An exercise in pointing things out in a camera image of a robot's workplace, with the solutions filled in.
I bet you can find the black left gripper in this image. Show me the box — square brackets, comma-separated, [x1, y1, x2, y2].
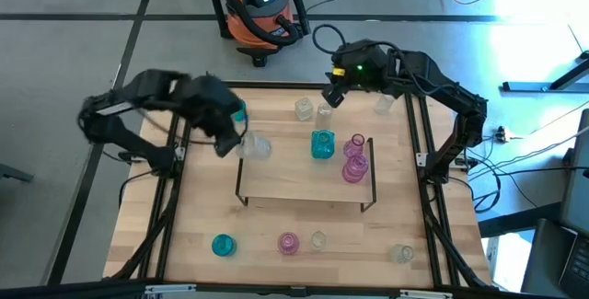
[181, 74, 243, 158]

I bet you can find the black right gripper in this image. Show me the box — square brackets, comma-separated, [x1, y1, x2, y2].
[320, 40, 392, 109]

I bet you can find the clear tall textured glass vase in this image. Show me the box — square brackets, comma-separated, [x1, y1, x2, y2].
[315, 101, 333, 131]

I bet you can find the clear wide round glass vase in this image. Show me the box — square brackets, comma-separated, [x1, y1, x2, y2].
[235, 131, 273, 162]

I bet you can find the teal round glass vase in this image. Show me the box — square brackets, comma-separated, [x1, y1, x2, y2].
[232, 98, 249, 123]
[211, 233, 238, 259]

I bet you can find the clear square glass vase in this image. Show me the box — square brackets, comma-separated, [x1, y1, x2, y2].
[294, 97, 315, 122]

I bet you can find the clear slim glass vase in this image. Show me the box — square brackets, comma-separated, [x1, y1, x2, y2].
[373, 94, 397, 116]

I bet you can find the teal square glass vase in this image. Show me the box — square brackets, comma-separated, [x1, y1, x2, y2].
[310, 129, 337, 160]

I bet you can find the pink narrow-neck glass vase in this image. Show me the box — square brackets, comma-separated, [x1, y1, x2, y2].
[342, 132, 367, 158]

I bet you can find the pink ribbed glass vase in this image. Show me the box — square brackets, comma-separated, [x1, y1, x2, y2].
[341, 154, 370, 184]
[276, 231, 301, 257]

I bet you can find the clear ribbed cylinder glass vase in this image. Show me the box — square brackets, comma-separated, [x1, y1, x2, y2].
[309, 230, 328, 252]

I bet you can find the clear smooth waisted glass vase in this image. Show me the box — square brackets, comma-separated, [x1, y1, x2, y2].
[389, 243, 416, 264]

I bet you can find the orange and black shop vacuum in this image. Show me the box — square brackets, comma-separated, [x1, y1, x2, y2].
[214, 0, 312, 68]

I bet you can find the black vacuum extension wand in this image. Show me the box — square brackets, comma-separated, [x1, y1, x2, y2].
[202, 0, 234, 40]

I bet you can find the black desk foot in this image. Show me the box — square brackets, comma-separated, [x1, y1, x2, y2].
[477, 201, 565, 239]
[501, 50, 589, 93]

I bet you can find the dark grey furniture foot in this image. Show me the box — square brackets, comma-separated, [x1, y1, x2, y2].
[0, 163, 36, 184]

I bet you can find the grey upright panel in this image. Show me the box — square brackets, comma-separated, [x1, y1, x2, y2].
[559, 108, 589, 236]

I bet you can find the dark grey control console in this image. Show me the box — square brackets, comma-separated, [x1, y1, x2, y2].
[520, 218, 589, 299]

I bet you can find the wooden shelf with black frame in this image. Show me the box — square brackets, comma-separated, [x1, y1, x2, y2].
[235, 130, 378, 213]

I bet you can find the black left base cable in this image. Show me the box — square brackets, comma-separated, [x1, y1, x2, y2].
[117, 169, 156, 209]

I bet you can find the silver frame strip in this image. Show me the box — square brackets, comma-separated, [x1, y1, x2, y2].
[398, 289, 453, 299]
[144, 283, 198, 295]

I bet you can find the black floor cable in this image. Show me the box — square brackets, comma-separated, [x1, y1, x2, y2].
[468, 155, 589, 213]

